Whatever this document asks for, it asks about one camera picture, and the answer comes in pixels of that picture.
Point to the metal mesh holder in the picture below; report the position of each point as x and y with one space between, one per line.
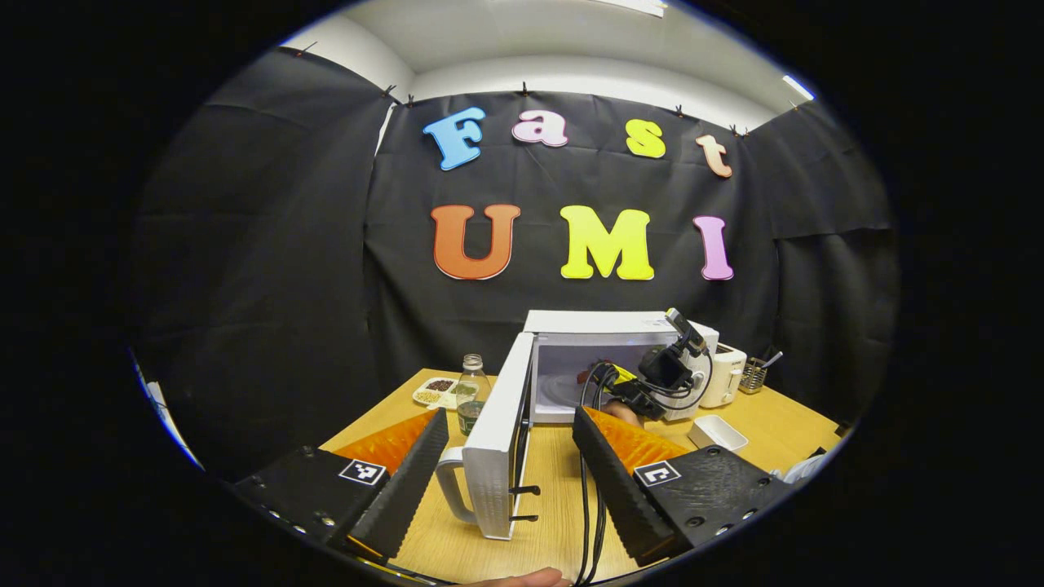
752 379

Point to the white toaster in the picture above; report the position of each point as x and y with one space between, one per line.
724 375

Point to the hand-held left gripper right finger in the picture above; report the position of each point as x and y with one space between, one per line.
616 481

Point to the black backdrop cloth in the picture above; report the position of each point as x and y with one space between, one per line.
269 269

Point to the white divided grain dish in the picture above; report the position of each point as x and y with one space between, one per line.
436 393

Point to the long ceiling light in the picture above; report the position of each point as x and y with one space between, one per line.
632 6

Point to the clear plastic water bottle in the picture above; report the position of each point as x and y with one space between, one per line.
471 403

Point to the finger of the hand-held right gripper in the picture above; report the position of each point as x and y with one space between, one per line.
624 387

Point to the white microwave oven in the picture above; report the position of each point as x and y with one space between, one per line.
497 456

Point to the white rectangular tray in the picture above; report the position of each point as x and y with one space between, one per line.
716 432

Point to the small ceiling light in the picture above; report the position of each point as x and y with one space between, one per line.
799 88

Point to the glass turntable plate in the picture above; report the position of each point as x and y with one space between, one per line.
563 391

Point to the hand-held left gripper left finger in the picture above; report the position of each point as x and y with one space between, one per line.
408 489

